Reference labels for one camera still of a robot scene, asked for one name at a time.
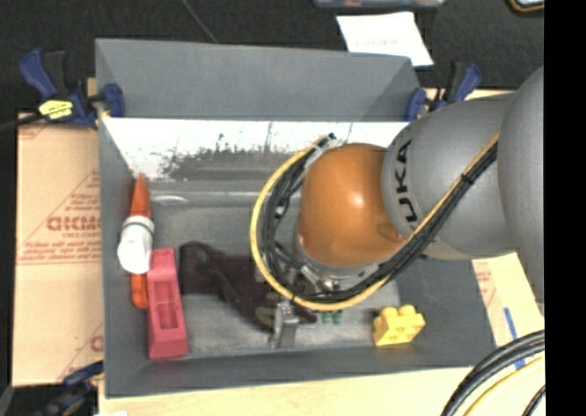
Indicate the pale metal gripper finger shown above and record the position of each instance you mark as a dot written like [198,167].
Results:
[293,331]
[277,335]

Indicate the yellow toy brick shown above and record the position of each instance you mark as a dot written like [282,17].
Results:
[397,326]

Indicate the dark brown cloth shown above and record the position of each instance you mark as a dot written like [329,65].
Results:
[215,272]

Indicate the pink plastic block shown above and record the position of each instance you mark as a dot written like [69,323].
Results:
[165,309]

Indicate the orange toy carrot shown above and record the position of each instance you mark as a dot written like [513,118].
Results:
[140,199]

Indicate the grey metal bin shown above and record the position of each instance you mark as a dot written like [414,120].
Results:
[238,84]

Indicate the brown cardboard board red print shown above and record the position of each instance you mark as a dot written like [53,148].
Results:
[55,185]

